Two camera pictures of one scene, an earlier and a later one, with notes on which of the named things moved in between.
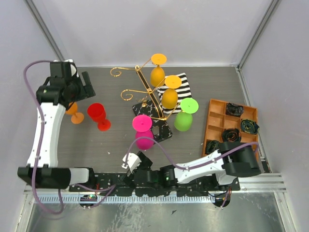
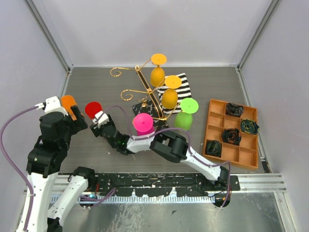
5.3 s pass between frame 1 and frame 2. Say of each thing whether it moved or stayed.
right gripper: moved
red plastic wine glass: moved
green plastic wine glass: stayed
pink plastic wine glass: stayed
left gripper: moved
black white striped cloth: stayed
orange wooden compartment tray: stayed
